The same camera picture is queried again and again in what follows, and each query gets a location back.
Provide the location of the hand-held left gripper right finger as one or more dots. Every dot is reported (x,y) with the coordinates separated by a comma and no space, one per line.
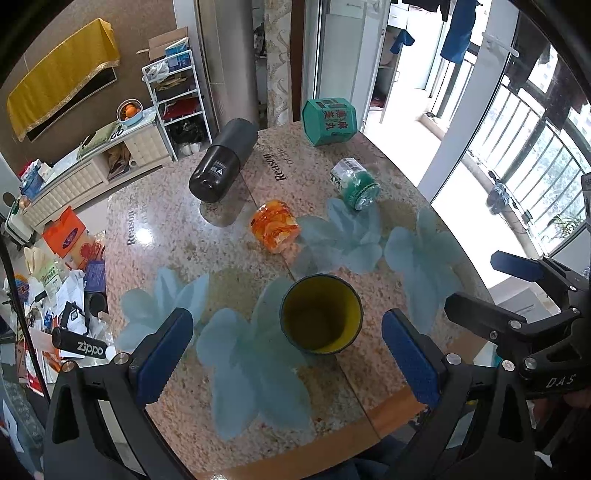
(411,364)

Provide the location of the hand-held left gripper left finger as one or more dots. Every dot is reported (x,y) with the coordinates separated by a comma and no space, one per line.
(164,357)

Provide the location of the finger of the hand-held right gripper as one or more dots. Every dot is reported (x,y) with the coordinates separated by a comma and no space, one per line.
(517,266)
(485,314)

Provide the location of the dark cup with yellow inside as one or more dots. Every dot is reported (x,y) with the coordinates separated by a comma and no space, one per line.
(322,318)

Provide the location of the orange patterned glass cup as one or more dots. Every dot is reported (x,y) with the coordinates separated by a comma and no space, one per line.
(274,226)

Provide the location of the potted plant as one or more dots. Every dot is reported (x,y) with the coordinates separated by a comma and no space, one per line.
(564,227)

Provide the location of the pair of dark shoes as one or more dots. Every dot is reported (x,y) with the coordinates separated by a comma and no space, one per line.
(498,197)

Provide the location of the black printed tube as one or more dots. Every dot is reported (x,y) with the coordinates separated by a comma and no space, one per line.
(78,344)

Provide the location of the dark blue box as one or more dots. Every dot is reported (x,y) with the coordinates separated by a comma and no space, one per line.
(95,277)

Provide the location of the person's leg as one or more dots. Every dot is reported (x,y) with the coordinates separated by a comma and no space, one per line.
(364,461)

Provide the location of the pile of papers and packets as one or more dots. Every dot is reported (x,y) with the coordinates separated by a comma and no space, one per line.
(51,300)

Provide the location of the red patterned box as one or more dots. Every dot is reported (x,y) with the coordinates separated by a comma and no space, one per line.
(87,254)

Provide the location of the balcony railing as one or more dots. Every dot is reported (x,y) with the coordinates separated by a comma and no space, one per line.
(531,134)

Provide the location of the black tripod pole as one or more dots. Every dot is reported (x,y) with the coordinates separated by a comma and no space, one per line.
(23,314)

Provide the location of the orange tissue box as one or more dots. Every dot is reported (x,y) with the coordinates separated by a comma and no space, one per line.
(64,233)

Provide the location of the green plastic bottle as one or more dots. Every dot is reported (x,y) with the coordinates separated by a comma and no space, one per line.
(356,184)

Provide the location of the white quilted cabinet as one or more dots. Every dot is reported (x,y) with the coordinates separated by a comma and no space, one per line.
(87,177)

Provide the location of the black cylinder flask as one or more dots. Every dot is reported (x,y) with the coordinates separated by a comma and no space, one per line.
(224,159)

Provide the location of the green cloth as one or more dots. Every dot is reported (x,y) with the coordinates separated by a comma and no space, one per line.
(99,138)

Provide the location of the green hexagonal box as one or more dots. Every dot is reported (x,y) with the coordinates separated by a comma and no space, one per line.
(330,121)

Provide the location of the blue hanging garment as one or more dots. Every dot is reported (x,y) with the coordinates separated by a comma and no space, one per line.
(459,30)

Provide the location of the bowl of oranges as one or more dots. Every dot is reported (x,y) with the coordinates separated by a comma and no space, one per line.
(129,113)

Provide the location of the small blue hanging cloth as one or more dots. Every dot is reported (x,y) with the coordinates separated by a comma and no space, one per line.
(400,41)

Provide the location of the white shelf rack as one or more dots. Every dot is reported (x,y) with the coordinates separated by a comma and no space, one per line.
(159,99)

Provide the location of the black television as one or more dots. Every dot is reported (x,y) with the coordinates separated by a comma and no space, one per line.
(69,105)

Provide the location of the white plastic bag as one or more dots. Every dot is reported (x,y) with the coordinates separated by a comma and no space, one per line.
(158,69)

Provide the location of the grey standing air conditioner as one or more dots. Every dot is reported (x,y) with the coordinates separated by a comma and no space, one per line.
(228,60)

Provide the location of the yellow fringed cloth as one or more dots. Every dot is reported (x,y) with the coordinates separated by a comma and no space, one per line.
(60,69)

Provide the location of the cardboard box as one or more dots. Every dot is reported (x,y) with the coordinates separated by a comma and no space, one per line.
(167,42)

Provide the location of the patterned curtain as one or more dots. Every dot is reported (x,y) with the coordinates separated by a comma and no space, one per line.
(278,60)

